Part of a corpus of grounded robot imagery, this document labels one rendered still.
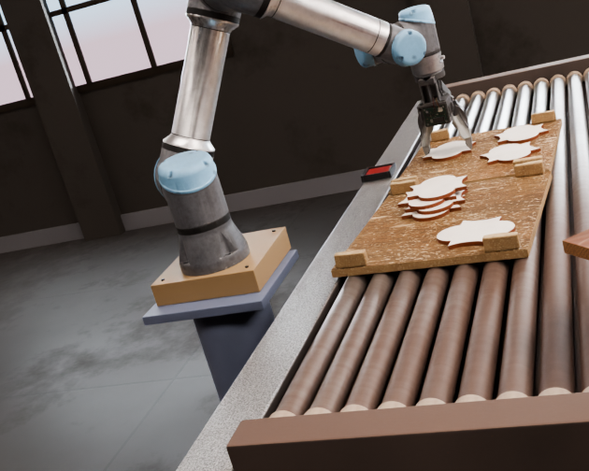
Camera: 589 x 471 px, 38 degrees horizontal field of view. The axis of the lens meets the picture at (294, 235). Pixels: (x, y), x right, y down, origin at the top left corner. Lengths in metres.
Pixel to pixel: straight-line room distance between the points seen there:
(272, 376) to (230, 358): 0.56
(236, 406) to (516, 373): 0.38
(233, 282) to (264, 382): 0.51
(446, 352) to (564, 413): 0.27
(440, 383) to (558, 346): 0.16
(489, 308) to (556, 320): 0.11
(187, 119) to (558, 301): 0.93
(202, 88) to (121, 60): 3.99
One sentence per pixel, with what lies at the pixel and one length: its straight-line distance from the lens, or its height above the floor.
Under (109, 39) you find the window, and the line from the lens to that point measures 5.85.
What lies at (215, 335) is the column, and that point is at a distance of 1.81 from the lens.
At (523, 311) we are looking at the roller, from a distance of 1.27.
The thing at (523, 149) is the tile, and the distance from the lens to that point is 1.99.
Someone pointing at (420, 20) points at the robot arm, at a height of 1.27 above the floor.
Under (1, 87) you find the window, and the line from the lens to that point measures 6.35.
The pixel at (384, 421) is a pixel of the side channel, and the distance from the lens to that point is 1.01.
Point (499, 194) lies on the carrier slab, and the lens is 1.73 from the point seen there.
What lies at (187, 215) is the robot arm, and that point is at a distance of 1.74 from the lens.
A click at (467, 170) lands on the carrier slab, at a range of 1.94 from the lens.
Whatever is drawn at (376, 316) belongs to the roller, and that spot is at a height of 0.91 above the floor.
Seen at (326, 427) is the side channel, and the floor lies 0.95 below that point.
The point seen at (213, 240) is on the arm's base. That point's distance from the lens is 1.75.
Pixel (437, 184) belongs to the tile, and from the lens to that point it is 1.77.
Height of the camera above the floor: 1.47
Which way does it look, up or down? 17 degrees down
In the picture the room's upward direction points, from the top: 16 degrees counter-clockwise
